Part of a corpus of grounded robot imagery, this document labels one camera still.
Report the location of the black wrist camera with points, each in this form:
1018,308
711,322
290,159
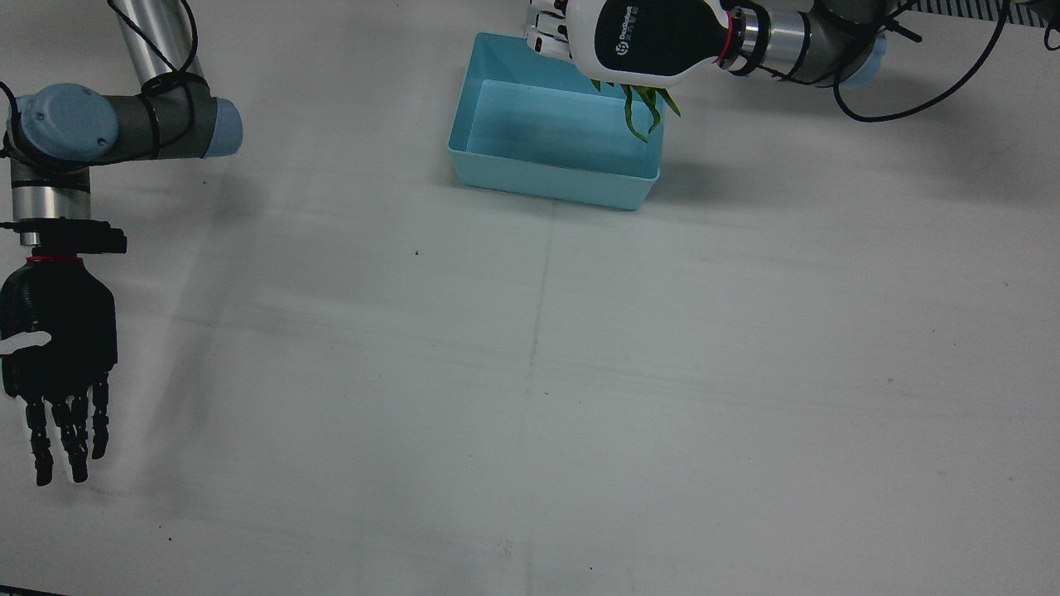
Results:
79,238

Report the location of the grey corrugated panel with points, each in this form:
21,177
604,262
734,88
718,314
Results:
961,5

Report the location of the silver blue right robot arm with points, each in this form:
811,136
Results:
124,124

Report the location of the pink green dragon fruit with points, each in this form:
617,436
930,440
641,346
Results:
631,99

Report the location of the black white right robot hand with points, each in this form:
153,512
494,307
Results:
66,323

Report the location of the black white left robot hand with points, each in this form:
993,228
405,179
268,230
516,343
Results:
654,37

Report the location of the light blue plastic bin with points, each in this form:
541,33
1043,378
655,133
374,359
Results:
555,124

